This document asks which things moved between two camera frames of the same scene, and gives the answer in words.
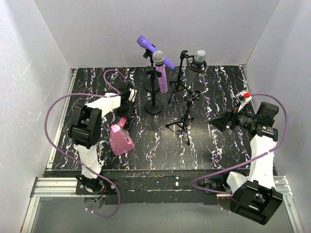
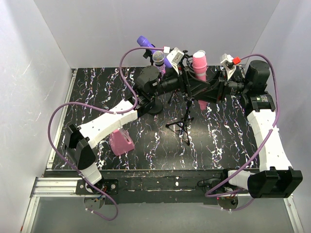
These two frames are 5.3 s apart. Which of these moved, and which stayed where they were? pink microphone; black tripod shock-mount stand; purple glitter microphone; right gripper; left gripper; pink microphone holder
Moved: pink microphone; black tripod shock-mount stand; right gripper; left gripper
Stayed: pink microphone holder; purple glitter microphone
